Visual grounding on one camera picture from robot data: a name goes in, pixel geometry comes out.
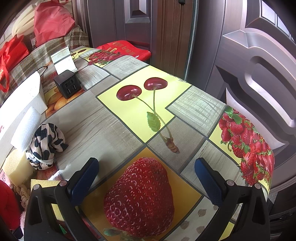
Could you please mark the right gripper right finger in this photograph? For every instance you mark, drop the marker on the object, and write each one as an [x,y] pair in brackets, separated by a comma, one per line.
[253,220]

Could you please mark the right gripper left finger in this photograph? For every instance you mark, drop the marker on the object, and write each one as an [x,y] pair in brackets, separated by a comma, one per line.
[40,220]

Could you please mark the red plush apple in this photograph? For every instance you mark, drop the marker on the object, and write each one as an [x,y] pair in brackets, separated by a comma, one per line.
[9,207]

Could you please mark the braided rope toy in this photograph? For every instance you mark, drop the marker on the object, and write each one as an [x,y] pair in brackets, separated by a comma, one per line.
[24,194]

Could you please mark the yellow octagonal sponge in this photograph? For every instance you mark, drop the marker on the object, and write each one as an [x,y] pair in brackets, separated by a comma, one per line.
[17,167]

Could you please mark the cow print cloth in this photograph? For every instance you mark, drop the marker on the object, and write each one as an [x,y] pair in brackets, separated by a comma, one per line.
[47,140]

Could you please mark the white foam block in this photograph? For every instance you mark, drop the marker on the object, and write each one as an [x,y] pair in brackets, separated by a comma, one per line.
[26,129]

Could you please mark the white cardboard box tray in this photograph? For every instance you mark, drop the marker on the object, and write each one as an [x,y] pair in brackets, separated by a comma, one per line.
[29,93]

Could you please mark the fruit print tablecloth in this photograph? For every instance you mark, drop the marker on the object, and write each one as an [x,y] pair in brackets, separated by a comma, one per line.
[147,128]

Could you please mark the black power cube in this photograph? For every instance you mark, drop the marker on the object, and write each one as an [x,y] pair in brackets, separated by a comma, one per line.
[67,83]

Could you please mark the folded metal stand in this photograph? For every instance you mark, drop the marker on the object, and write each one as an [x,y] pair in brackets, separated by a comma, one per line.
[63,61]

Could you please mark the red glossy tote bag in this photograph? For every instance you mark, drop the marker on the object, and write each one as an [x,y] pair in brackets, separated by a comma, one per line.
[12,52]

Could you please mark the plaid covered furniture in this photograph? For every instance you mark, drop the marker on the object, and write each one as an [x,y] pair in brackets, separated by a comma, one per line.
[41,56]

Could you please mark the red bag on chair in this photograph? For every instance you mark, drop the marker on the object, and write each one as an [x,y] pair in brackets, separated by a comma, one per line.
[124,47]

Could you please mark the cream foam tubes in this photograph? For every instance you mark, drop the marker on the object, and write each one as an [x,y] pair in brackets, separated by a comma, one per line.
[24,24]

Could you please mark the dark red fabric bag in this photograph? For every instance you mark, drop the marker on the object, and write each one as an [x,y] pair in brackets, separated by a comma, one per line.
[51,21]

